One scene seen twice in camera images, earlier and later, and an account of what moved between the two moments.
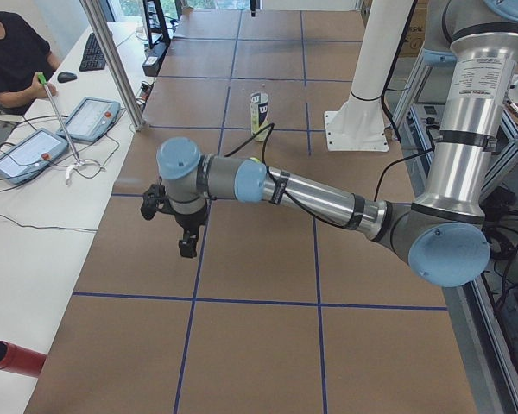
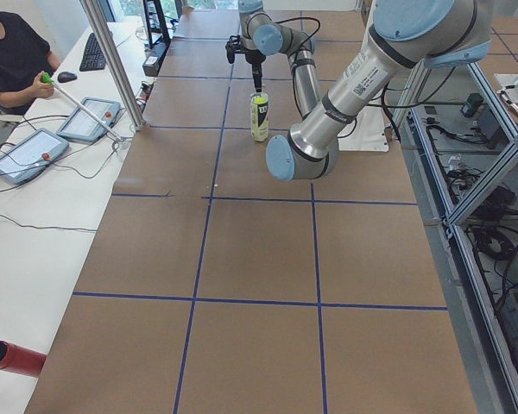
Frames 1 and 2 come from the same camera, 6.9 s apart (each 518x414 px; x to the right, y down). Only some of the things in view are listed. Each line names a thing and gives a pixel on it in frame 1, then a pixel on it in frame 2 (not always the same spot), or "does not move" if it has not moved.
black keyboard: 93,59 does not move
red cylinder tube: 9,357 does not move
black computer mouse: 65,77 does not move
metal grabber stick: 79,162 -> 47,78
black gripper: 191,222 -> 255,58
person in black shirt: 14,53 does not move
